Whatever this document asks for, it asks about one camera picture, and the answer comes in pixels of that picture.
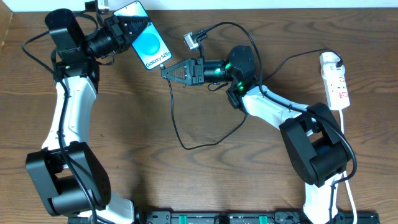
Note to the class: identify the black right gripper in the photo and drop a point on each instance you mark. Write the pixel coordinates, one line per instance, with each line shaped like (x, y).
(196, 71)

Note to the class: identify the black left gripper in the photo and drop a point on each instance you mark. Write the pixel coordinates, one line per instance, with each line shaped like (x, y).
(117, 33)

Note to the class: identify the blue Galaxy smartphone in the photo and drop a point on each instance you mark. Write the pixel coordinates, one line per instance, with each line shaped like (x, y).
(149, 45)

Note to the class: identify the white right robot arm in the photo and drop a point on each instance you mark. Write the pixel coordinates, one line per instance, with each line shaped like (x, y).
(317, 148)

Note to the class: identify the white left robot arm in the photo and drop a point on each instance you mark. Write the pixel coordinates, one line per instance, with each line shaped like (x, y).
(66, 174)

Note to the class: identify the white USB charger plug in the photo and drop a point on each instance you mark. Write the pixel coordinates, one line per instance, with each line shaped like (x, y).
(331, 65)

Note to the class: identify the white power strip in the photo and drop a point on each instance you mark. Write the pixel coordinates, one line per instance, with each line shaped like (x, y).
(336, 92)

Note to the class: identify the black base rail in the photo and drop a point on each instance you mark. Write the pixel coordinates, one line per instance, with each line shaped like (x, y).
(283, 217)

